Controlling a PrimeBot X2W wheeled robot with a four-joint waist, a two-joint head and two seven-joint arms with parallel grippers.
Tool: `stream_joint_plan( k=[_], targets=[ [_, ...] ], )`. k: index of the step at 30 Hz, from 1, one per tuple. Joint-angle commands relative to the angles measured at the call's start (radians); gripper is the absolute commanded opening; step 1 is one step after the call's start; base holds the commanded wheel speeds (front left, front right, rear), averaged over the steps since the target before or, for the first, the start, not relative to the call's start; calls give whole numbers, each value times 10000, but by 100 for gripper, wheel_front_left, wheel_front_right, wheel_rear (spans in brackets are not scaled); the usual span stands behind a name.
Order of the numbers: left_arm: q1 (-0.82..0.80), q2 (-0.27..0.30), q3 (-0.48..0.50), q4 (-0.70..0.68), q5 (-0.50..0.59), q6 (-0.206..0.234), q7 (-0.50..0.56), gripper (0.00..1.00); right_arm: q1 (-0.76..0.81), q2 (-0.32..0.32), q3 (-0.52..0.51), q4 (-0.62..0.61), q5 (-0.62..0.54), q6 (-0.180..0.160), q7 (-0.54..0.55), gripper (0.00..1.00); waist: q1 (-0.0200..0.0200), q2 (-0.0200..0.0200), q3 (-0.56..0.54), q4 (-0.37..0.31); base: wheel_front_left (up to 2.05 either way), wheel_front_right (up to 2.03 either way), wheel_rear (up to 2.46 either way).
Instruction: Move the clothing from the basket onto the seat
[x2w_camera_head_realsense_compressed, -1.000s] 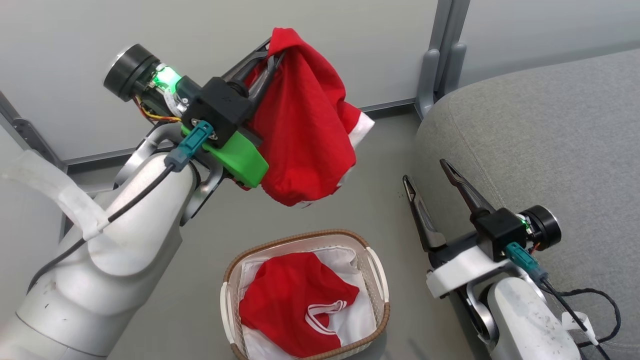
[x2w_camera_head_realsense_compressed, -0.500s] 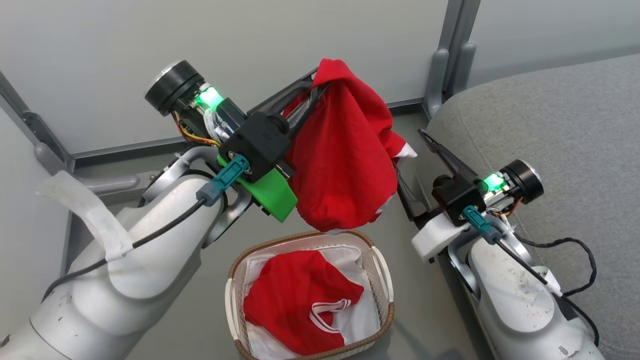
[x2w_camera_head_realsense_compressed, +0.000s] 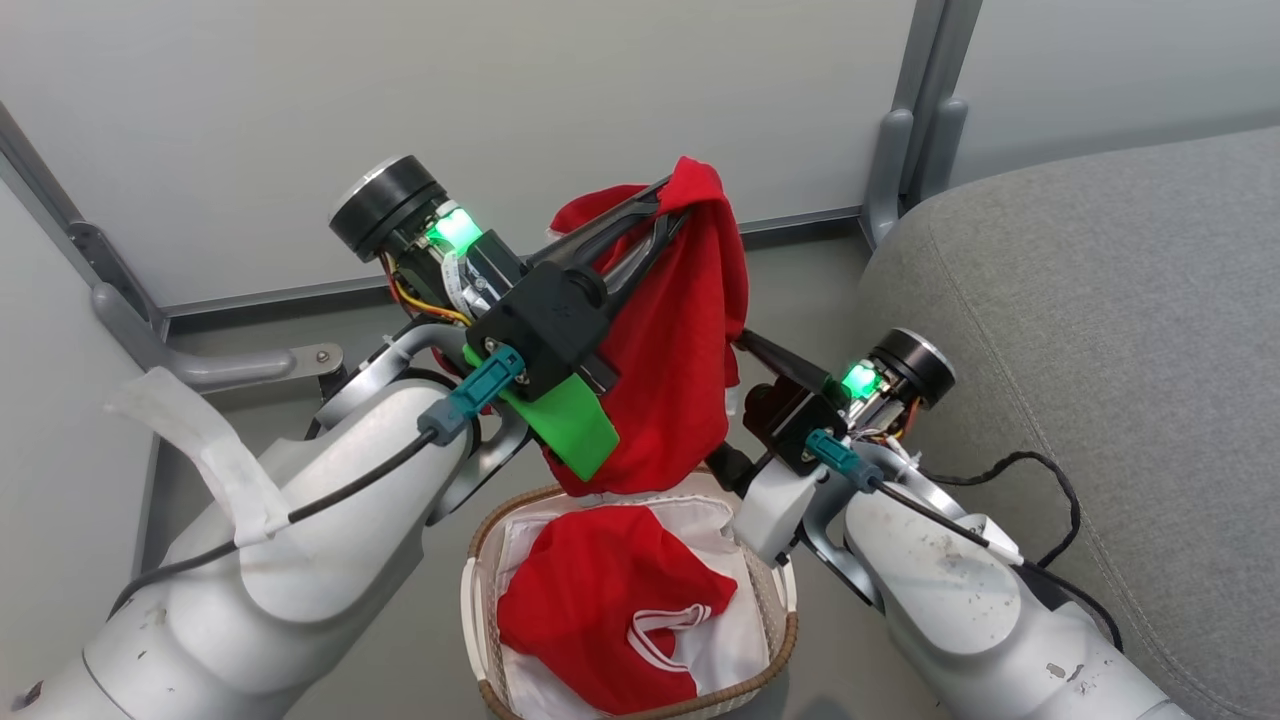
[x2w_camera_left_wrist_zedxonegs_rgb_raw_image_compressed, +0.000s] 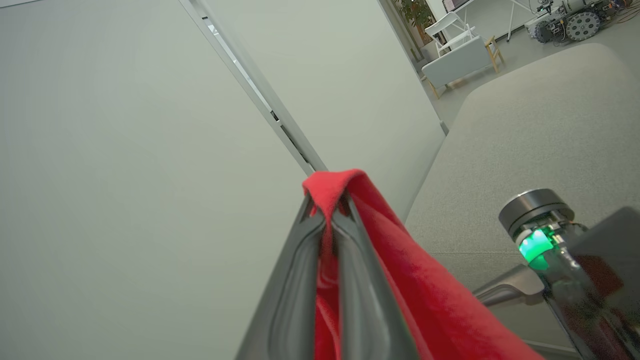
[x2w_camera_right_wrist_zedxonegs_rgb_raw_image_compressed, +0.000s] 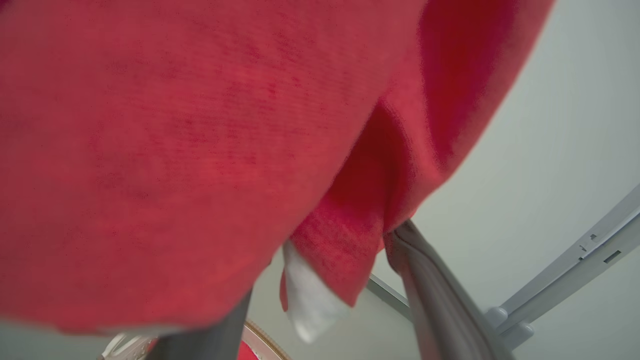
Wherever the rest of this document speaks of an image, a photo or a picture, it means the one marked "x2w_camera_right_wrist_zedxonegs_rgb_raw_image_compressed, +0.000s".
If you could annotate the grey partition post with feet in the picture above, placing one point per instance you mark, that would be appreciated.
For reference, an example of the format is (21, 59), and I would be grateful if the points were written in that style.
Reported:
(575, 265)

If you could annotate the white laundry basket brown rim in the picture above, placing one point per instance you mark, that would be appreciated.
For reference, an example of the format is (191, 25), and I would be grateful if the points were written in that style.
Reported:
(265, 342)

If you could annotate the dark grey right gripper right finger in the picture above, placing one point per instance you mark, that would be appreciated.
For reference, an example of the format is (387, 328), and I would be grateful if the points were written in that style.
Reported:
(445, 310)

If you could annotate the grey partition bottom rail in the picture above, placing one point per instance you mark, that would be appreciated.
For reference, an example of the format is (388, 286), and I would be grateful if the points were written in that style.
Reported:
(390, 295)

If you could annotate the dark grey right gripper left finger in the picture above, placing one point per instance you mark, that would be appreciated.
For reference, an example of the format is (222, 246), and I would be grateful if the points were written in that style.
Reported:
(205, 340)

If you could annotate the red knit garment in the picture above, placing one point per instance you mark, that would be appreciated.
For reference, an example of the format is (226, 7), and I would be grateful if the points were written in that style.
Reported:
(165, 150)

